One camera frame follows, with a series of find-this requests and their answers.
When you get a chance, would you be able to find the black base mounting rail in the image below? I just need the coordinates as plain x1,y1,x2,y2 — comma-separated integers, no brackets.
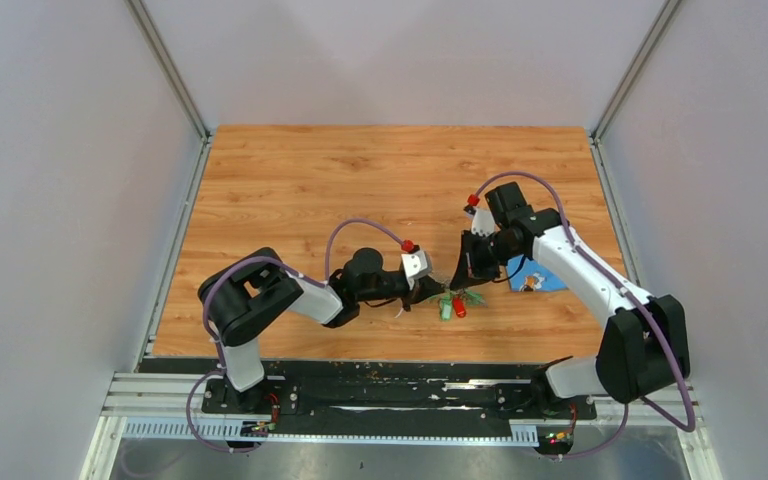
102,358,597,448

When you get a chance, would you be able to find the metal key organizer ring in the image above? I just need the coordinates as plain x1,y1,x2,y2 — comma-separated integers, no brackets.
430,268,488,309

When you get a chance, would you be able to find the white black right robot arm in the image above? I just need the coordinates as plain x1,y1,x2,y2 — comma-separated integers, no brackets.
450,182,690,418

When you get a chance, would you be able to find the green key tag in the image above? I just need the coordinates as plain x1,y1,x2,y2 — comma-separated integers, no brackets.
439,298,453,322

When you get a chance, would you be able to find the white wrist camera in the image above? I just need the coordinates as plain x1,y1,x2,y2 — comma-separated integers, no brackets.
468,207,496,237
401,249,433,281

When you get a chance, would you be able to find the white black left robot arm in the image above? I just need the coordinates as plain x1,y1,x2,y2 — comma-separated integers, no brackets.
198,247,446,413

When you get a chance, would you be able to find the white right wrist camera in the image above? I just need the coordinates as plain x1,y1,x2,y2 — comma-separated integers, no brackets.
468,207,496,237

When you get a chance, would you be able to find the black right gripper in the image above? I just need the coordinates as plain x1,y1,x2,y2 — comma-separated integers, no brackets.
451,228,521,290

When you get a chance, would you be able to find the blue patterned cloth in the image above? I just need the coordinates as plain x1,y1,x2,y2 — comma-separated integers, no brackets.
506,256,567,292

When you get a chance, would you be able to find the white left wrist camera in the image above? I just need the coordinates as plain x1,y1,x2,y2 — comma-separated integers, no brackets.
401,249,433,281

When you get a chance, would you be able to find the red key tag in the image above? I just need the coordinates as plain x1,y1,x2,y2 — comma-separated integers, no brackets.
451,296,467,318

